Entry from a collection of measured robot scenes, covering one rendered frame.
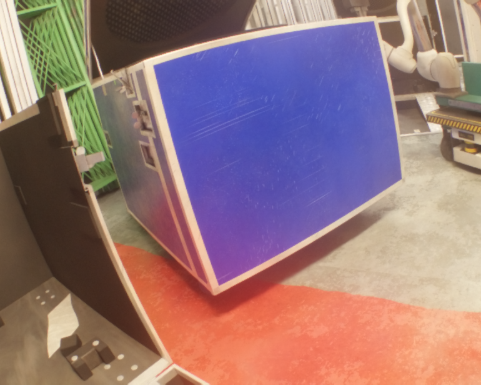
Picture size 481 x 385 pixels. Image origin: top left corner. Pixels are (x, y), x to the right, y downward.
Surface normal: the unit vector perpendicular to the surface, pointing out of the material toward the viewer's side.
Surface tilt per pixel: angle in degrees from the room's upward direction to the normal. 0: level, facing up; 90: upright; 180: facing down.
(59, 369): 0
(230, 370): 0
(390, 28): 90
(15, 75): 87
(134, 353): 0
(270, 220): 90
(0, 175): 90
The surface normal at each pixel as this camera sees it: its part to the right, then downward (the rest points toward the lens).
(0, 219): 0.75, 0.07
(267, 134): 0.52, 0.20
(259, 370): -0.23, -0.90
